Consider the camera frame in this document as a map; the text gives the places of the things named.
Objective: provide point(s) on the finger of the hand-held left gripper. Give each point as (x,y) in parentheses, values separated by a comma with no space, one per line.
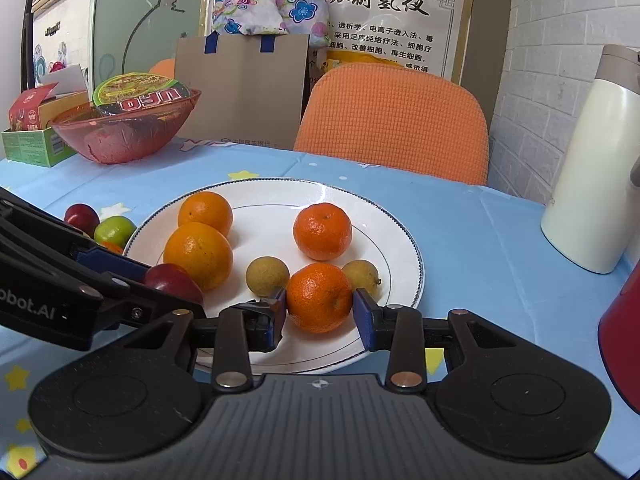
(150,306)
(112,262)

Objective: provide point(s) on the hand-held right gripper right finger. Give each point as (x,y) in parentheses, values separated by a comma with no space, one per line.
(364,320)

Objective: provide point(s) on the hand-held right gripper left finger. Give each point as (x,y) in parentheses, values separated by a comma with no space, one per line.
(278,322)

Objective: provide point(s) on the mandarin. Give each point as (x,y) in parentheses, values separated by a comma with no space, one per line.
(319,299)
(322,231)
(112,248)

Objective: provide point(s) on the red plum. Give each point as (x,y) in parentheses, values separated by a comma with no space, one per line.
(81,217)
(172,282)

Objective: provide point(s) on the longan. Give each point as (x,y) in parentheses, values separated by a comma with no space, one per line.
(267,276)
(360,274)

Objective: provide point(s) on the large orange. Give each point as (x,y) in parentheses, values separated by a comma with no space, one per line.
(198,256)

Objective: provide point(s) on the small orange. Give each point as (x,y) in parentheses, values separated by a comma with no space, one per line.
(206,211)

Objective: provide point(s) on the white plate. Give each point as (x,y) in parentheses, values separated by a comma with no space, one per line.
(280,210)

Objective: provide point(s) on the green jujube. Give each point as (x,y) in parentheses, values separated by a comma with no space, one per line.
(115,230)

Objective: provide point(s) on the pink glass bowl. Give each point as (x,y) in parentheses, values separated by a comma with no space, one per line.
(125,137)

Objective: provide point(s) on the blue cartoon tablecloth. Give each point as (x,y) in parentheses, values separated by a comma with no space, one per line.
(475,240)

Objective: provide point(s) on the green cardboard box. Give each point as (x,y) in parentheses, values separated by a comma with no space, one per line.
(30,147)

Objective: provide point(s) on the instant noodle cup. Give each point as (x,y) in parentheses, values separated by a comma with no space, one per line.
(140,92)

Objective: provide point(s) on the red snack box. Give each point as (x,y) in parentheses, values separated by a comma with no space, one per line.
(30,110)

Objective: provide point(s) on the white card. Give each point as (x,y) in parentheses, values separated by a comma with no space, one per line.
(65,80)

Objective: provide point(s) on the orange chair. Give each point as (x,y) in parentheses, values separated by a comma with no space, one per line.
(390,120)
(164,69)

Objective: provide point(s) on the brown cardboard box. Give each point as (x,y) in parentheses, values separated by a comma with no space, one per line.
(240,95)

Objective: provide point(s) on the yellow bag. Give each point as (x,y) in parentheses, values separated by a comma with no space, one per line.
(360,60)

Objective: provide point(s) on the red thermos jug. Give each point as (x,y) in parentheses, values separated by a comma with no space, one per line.
(625,345)

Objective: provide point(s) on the white thermos jug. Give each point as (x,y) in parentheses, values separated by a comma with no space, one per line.
(595,175)

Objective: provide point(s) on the floral cloth bundle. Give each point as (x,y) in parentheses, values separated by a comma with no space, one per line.
(270,5)

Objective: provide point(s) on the wall poster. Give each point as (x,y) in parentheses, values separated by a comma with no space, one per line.
(400,25)

